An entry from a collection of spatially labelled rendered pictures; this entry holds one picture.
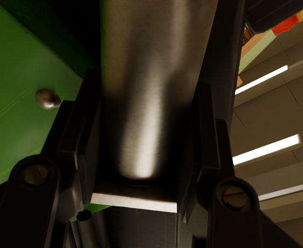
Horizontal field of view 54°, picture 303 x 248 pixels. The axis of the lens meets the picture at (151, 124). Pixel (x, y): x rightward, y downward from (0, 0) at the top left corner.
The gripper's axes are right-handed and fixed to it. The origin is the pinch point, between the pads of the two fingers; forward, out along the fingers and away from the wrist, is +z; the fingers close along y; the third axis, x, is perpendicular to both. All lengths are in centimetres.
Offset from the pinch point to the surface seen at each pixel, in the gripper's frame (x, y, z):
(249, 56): -146, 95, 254
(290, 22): -125, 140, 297
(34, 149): -4.8, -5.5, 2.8
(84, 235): -10.8, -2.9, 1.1
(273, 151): -290, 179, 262
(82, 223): -9.7, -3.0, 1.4
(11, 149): -5.0, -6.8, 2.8
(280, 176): -223, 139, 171
